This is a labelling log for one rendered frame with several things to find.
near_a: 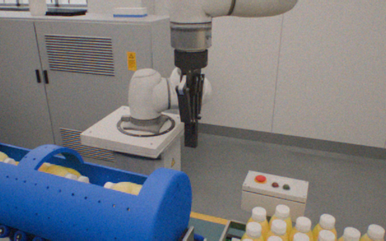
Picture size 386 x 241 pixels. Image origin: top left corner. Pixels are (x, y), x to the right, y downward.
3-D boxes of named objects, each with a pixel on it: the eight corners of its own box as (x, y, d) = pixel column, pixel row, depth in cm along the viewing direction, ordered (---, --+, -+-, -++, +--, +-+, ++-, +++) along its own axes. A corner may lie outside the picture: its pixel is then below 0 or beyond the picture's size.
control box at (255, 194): (247, 194, 120) (249, 169, 116) (304, 206, 114) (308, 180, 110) (240, 210, 112) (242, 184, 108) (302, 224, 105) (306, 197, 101)
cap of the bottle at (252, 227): (244, 233, 90) (244, 227, 89) (249, 224, 93) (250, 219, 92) (258, 238, 88) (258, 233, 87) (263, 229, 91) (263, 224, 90)
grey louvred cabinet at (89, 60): (17, 133, 408) (-10, 10, 351) (178, 163, 341) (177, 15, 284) (-22, 153, 361) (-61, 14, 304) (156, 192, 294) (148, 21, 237)
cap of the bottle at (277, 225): (273, 233, 89) (274, 227, 89) (270, 224, 93) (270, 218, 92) (287, 233, 89) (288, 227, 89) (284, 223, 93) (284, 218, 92)
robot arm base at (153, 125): (128, 114, 177) (128, 104, 175) (168, 118, 173) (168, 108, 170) (114, 128, 161) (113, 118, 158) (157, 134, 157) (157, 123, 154)
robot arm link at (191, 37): (217, 20, 73) (217, 48, 75) (179, 19, 76) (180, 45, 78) (203, 25, 65) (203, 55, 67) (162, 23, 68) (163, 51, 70)
